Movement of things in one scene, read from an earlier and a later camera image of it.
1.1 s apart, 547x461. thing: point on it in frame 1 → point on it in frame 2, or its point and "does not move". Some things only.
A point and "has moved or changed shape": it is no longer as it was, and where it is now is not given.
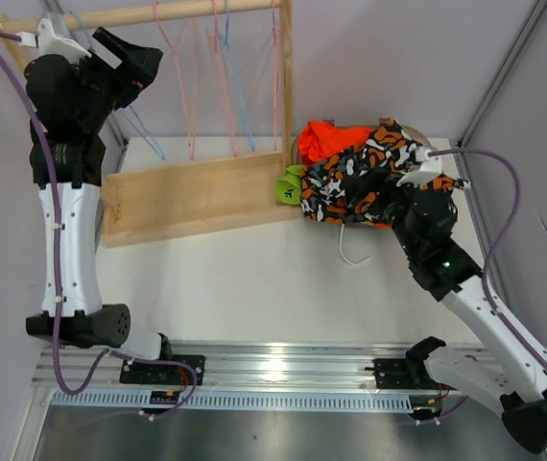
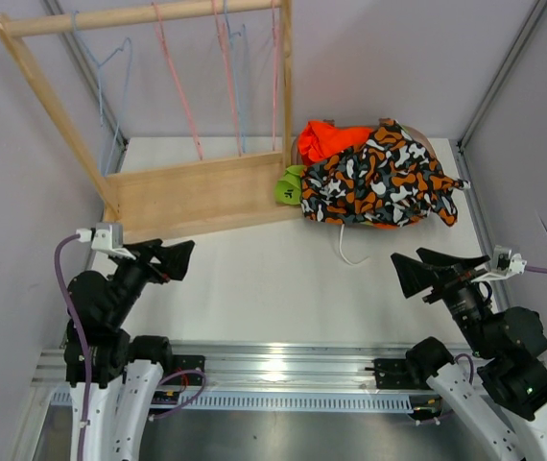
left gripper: (136, 71) → (172, 263)
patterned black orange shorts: (360, 183) does not move
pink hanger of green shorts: (216, 44) → (230, 79)
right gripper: (407, 188) → (435, 270)
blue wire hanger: (226, 43) → (231, 39)
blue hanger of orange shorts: (130, 112) has moved or changed shape
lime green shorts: (288, 189) does not move
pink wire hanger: (274, 71) does not move
